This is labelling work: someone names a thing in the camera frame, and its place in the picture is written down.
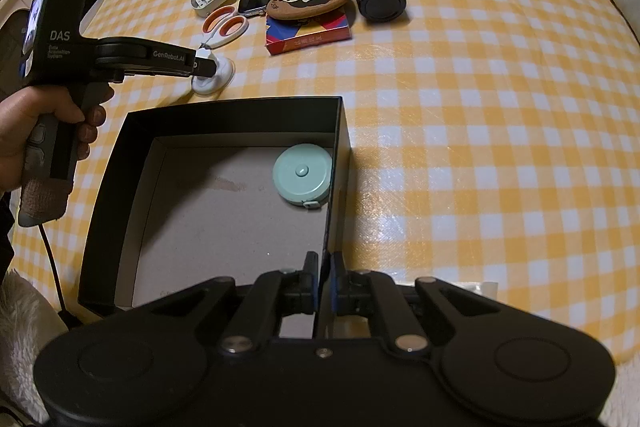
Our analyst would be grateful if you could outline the mint green tape measure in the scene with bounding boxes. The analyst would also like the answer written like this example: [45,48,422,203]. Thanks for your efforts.
[272,143,332,210]

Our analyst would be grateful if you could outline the black cardboard box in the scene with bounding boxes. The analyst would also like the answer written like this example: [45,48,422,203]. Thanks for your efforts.
[78,96,350,317]

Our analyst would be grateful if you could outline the orange white scissors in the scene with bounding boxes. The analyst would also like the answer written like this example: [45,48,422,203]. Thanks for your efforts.
[200,5,248,50]

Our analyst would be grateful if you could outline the white knob suction base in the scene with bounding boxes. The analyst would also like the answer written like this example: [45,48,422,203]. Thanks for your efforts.
[191,48,235,96]

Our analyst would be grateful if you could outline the red blue card box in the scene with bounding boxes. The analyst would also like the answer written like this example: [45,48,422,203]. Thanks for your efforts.
[265,9,352,55]

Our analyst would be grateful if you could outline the person's left hand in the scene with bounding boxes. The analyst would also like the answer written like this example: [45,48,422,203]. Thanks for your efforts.
[0,86,114,194]

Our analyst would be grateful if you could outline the white fluffy rug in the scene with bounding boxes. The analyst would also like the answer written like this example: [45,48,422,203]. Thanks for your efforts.
[1,270,67,424]

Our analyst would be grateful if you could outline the yellow checkered blanket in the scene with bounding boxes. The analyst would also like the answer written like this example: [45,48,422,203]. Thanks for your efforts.
[88,0,639,360]

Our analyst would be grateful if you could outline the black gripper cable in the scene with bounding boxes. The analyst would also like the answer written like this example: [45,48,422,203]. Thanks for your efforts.
[38,221,87,331]

